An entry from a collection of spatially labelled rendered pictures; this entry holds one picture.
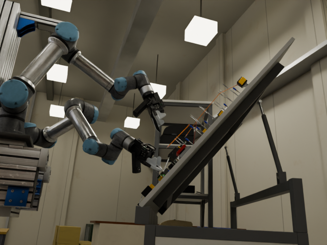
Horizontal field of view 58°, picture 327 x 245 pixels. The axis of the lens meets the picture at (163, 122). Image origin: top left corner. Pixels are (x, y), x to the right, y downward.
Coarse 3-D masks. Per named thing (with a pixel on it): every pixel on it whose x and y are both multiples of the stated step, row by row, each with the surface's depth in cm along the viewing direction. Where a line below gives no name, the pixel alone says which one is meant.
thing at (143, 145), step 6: (138, 138) 155; (132, 144) 152; (138, 144) 151; (144, 144) 150; (150, 144) 153; (132, 150) 154; (138, 150) 149; (144, 150) 148; (150, 150) 148; (138, 156) 149; (144, 156) 148; (150, 156) 151
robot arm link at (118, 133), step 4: (116, 128) 161; (112, 132) 159; (116, 132) 158; (120, 132) 158; (124, 132) 159; (112, 136) 159; (116, 136) 157; (120, 136) 156; (124, 136) 156; (128, 136) 156; (112, 140) 158; (116, 140) 157; (120, 140) 156; (116, 144) 157; (120, 144) 157
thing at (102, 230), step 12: (96, 228) 438; (108, 228) 414; (120, 228) 419; (132, 228) 424; (144, 228) 430; (240, 228) 479; (96, 240) 418; (108, 240) 409; (120, 240) 414; (132, 240) 420
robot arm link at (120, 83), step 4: (128, 76) 162; (132, 76) 162; (116, 80) 158; (120, 80) 157; (124, 80) 158; (128, 80) 159; (132, 80) 160; (136, 80) 161; (116, 84) 158; (120, 84) 157; (124, 84) 158; (128, 84) 159; (132, 84) 160; (136, 84) 161; (116, 88) 160; (120, 88) 158; (124, 88) 159; (128, 88) 160; (132, 88) 162; (120, 92) 165; (124, 92) 164
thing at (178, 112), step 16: (176, 112) 282; (192, 112) 280; (208, 112) 256; (160, 128) 309; (160, 144) 250; (176, 144) 250; (208, 176) 238; (208, 192) 234; (208, 208) 230; (208, 224) 226
